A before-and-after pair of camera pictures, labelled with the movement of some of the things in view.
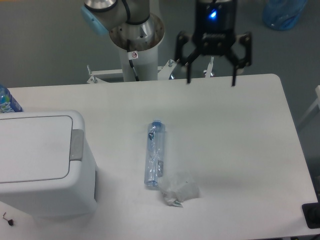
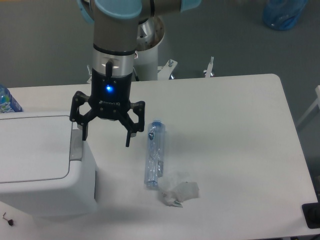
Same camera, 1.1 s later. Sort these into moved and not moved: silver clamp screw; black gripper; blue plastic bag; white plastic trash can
Moved: black gripper
Not moved: white plastic trash can; blue plastic bag; silver clamp screw
